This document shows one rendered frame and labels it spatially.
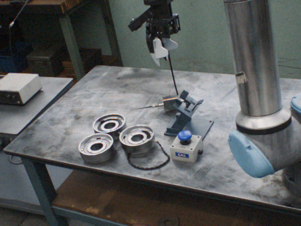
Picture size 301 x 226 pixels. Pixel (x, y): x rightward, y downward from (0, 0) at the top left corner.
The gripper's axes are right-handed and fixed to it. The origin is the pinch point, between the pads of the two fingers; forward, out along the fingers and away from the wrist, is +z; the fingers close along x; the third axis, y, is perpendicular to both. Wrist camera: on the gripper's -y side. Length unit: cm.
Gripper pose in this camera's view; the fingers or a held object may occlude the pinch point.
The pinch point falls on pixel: (160, 59)
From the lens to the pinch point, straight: 136.5
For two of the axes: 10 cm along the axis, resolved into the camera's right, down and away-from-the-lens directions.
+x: 5.1, -4.9, 7.1
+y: 8.4, 1.1, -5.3
